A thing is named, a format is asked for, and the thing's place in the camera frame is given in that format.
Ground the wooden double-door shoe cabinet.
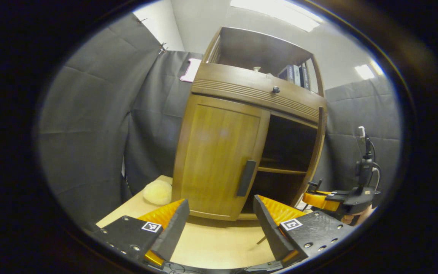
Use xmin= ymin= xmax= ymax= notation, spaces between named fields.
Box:
xmin=171 ymin=27 xmax=328 ymax=221

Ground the large ceiling light panel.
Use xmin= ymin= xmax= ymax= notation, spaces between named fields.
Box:
xmin=230 ymin=0 xmax=324 ymax=33

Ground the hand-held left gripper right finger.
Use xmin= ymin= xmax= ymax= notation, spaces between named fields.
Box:
xmin=253 ymin=194 xmax=356 ymax=267

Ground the small ceiling light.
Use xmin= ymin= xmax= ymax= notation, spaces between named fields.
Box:
xmin=354 ymin=64 xmax=375 ymax=80

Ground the wooden ribbed drawer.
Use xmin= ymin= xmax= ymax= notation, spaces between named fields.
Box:
xmin=192 ymin=63 xmax=327 ymax=123

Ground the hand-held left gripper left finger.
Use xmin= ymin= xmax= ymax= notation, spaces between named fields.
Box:
xmin=90 ymin=198 xmax=190 ymax=269

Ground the pale yellow plush toy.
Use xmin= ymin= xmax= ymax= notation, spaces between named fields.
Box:
xmin=143 ymin=180 xmax=173 ymax=206

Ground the small blue book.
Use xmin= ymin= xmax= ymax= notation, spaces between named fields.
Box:
xmin=279 ymin=65 xmax=295 ymax=82

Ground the wooden shoe cabinet door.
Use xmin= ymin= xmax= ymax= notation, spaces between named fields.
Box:
xmin=172 ymin=94 xmax=271 ymax=221
xmin=295 ymin=107 xmax=328 ymax=208

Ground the wooden inner shelf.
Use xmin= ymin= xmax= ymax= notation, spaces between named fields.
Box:
xmin=258 ymin=167 xmax=308 ymax=175

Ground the tall dark book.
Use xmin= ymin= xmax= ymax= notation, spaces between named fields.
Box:
xmin=301 ymin=64 xmax=311 ymax=91

